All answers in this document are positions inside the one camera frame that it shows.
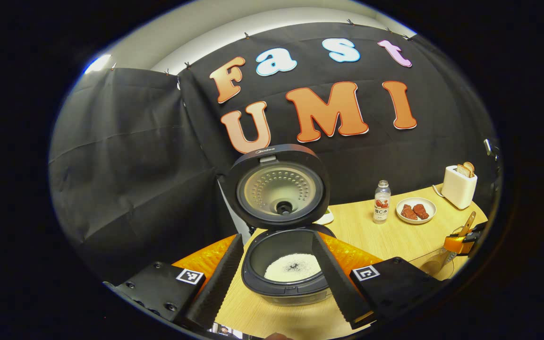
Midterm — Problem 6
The white toaster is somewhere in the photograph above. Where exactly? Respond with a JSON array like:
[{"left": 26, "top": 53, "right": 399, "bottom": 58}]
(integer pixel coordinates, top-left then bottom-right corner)
[{"left": 441, "top": 165, "right": 478, "bottom": 210}]

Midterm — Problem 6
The clear plastic drink bottle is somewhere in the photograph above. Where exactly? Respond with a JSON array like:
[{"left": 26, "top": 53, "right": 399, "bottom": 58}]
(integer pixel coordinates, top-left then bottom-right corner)
[{"left": 374, "top": 180, "right": 391, "bottom": 224}]

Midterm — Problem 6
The white rice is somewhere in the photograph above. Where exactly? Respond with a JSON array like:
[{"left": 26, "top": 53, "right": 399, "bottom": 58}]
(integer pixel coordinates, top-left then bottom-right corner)
[{"left": 264, "top": 254, "right": 322, "bottom": 282}]

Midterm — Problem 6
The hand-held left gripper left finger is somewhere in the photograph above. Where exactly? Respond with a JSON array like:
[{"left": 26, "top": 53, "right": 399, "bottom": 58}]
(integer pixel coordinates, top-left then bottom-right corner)
[{"left": 103, "top": 234, "right": 244, "bottom": 331}]

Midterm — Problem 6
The ceiling light panel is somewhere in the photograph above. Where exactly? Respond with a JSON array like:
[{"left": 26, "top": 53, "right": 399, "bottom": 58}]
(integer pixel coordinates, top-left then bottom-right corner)
[{"left": 83, "top": 54, "right": 112, "bottom": 74}]

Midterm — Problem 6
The black rice cooker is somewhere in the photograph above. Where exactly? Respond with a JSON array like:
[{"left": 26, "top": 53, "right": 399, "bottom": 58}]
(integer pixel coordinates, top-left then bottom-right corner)
[{"left": 225, "top": 144, "right": 336, "bottom": 305}]

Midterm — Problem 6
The white round plate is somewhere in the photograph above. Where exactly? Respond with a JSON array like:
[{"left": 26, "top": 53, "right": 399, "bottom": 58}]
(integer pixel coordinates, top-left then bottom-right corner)
[{"left": 396, "top": 197, "right": 437, "bottom": 224}]

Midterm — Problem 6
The wooden spoon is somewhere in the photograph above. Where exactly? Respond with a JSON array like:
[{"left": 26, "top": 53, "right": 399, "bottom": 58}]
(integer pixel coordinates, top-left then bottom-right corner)
[{"left": 459, "top": 211, "right": 476, "bottom": 237}]

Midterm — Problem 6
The black backdrop cloth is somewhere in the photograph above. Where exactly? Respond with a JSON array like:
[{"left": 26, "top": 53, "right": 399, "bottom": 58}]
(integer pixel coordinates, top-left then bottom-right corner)
[{"left": 49, "top": 21, "right": 499, "bottom": 284}]

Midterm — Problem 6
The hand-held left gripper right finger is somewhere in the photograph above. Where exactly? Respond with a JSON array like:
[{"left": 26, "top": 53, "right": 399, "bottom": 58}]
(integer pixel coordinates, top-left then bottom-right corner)
[{"left": 312, "top": 231, "right": 447, "bottom": 330}]

